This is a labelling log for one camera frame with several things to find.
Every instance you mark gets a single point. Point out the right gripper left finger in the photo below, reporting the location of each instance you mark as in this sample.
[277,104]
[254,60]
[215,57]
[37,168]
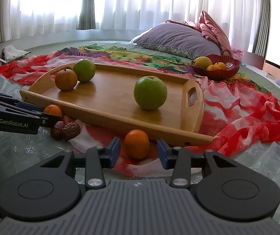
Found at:
[98,158]

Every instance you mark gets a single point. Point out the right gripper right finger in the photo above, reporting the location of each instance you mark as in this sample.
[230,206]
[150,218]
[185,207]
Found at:
[181,160]

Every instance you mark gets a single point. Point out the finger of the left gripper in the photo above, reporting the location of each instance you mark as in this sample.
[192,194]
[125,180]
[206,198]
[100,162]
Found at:
[49,120]
[18,103]

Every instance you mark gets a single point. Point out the small orange tangerine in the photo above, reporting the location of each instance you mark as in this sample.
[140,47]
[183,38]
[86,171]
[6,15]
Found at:
[53,110]

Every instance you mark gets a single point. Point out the dark red date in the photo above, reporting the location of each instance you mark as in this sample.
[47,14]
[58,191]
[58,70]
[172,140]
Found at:
[57,131]
[70,131]

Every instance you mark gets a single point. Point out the large dull orange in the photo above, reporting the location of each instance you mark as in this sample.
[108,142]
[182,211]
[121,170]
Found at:
[66,80]

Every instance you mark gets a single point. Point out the green apple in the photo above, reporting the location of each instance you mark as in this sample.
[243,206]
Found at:
[150,92]
[85,70]

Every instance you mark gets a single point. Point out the translucent snowflake plastic sheet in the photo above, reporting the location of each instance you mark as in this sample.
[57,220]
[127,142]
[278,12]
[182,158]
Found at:
[20,151]

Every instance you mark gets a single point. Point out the white cloth pile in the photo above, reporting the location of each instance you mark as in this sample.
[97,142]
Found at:
[10,53]

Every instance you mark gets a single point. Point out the wooden serving tray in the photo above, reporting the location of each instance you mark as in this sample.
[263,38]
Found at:
[108,101]

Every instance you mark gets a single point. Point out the colourful floral cloth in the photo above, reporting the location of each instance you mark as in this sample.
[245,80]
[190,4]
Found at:
[115,55]

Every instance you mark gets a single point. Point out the white sheer curtain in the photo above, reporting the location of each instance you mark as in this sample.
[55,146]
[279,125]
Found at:
[238,18]

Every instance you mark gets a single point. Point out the orange fruit in bowl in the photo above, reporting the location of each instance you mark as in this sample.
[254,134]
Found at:
[221,65]

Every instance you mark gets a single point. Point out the green drape middle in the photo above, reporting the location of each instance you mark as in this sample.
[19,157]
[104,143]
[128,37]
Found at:
[86,20]

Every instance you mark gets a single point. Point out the red fruit bowl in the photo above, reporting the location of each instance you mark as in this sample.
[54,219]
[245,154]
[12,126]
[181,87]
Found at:
[232,64]

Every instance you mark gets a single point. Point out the purple pillow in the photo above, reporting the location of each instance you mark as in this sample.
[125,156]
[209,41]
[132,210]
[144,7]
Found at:
[178,40]

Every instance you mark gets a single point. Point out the pink crumpled blanket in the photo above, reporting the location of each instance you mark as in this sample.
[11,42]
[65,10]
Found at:
[211,31]

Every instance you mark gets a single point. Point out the green drape right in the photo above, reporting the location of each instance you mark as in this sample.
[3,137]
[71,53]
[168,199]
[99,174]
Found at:
[261,36]

